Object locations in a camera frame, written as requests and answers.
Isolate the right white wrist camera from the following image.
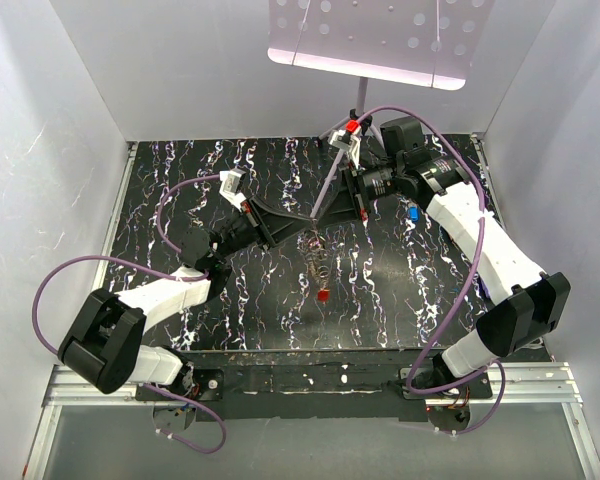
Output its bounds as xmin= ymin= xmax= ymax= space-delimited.
xmin=328 ymin=119 xmax=362 ymax=170

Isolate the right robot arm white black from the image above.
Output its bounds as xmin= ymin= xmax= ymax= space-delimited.
xmin=311 ymin=114 xmax=571 ymax=398

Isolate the lilac music stand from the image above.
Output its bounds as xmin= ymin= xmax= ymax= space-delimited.
xmin=266 ymin=0 xmax=496 ymax=224

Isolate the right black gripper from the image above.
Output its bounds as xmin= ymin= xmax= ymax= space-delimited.
xmin=314 ymin=160 xmax=402 ymax=230

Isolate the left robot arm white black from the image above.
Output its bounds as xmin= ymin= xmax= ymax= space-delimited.
xmin=57 ymin=197 xmax=313 ymax=400

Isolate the large toothed keyring disc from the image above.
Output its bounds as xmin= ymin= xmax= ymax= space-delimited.
xmin=300 ymin=225 xmax=331 ymax=303

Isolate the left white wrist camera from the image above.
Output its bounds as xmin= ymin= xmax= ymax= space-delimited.
xmin=219 ymin=168 xmax=246 ymax=210

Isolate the aluminium frame rail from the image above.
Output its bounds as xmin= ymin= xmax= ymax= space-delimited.
xmin=22 ymin=362 xmax=600 ymax=479

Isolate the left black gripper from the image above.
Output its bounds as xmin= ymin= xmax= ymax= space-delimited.
xmin=213 ymin=194 xmax=313 ymax=263

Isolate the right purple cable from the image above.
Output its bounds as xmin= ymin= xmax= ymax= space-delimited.
xmin=357 ymin=104 xmax=506 ymax=434

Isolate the black front rail base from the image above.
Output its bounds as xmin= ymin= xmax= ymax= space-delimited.
xmin=134 ymin=347 xmax=506 ymax=424

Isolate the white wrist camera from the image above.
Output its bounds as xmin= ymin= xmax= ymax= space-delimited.
xmin=219 ymin=168 xmax=246 ymax=210
xmin=328 ymin=119 xmax=362 ymax=170

